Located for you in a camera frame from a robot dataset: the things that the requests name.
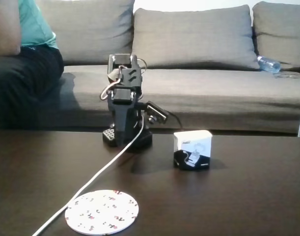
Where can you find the white and black servo box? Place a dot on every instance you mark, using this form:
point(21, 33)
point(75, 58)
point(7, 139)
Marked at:
point(191, 140)

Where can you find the grey sofa back cushion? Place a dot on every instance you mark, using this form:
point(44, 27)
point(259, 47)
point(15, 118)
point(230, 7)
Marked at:
point(194, 37)
point(90, 32)
point(282, 32)

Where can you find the grey sofa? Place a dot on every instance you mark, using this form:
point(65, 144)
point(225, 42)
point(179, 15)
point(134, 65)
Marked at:
point(213, 98)

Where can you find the round white patterned coaster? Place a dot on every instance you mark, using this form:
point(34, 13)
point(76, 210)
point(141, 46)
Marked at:
point(103, 211)

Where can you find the person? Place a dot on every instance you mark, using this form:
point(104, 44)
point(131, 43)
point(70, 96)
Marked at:
point(22, 86)

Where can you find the clear plastic water bottle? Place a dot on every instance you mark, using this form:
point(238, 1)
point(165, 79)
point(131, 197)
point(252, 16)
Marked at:
point(268, 64)

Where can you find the black camera box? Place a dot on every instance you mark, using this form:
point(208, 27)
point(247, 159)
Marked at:
point(157, 111)

